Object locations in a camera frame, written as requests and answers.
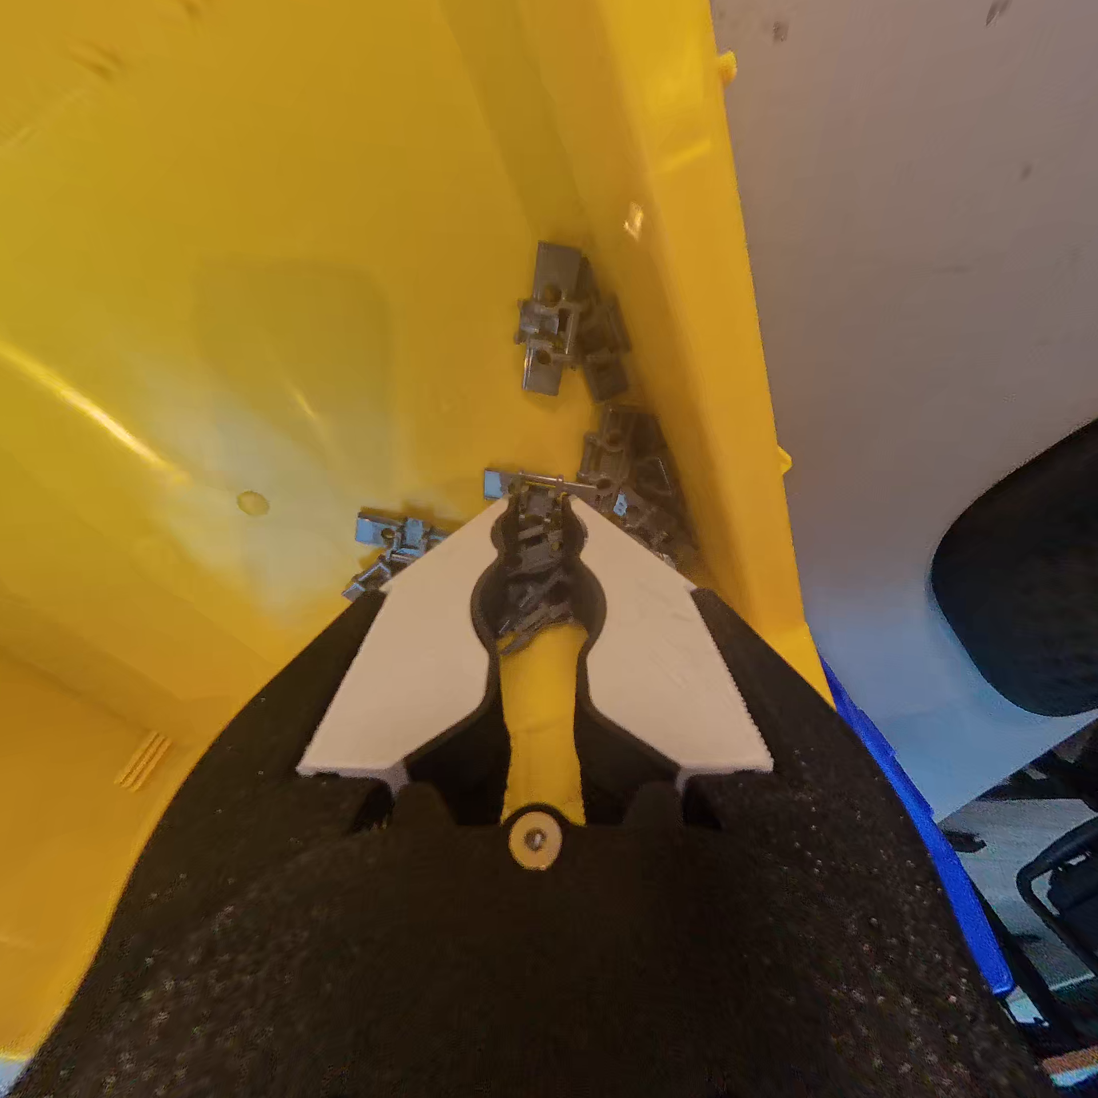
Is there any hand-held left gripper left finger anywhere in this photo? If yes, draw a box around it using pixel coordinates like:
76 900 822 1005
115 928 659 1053
296 498 518 787

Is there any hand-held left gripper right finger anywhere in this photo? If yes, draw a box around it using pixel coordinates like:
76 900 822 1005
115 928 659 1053
565 498 775 787

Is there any grey plastic track link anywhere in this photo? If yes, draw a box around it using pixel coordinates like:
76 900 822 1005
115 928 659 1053
483 466 595 655

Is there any pile of grey track links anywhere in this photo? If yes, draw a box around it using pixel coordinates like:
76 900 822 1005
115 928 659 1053
343 241 698 601

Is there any yellow plastic bin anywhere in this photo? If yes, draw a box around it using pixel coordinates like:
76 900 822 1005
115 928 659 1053
0 0 838 1066

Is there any grey desk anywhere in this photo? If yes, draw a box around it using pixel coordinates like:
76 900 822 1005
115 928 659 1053
710 0 1098 824

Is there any blue plastic bin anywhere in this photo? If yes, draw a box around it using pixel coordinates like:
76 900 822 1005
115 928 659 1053
818 652 1016 996

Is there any black office chair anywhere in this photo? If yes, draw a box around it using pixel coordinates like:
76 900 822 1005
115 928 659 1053
939 737 1098 979

